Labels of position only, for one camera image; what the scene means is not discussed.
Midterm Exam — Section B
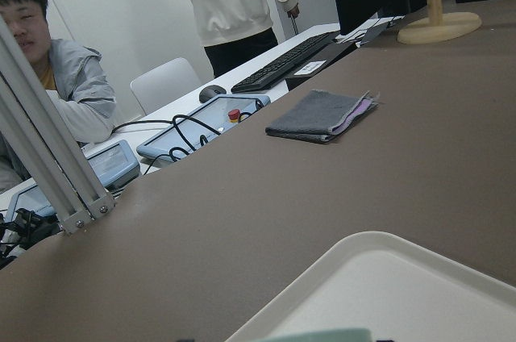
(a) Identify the cream rabbit tray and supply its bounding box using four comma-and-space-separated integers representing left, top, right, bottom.
232, 231, 515, 341

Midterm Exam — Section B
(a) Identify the blue teach pendant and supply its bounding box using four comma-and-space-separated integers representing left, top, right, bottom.
136, 94, 270, 162
5, 140, 140, 222

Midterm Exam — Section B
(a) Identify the black keyboard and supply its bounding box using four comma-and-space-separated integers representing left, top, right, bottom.
231, 31, 339, 94

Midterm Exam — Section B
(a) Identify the black computer mouse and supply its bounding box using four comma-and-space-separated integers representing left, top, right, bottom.
198, 85, 227, 103

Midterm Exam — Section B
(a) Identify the folded grey cloth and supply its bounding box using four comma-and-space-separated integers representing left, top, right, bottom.
265, 90, 377, 144

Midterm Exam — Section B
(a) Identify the white chair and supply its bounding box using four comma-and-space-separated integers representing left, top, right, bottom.
130, 57, 202, 115

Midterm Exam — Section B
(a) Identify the seated person grey jacket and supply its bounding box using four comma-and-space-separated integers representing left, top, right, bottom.
0, 0, 118, 194

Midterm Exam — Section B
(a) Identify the wooden mug tree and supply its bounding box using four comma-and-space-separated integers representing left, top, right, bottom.
397, 0, 482, 44

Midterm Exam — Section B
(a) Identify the aluminium frame post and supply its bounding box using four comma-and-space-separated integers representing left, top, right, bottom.
1, 22, 115, 233

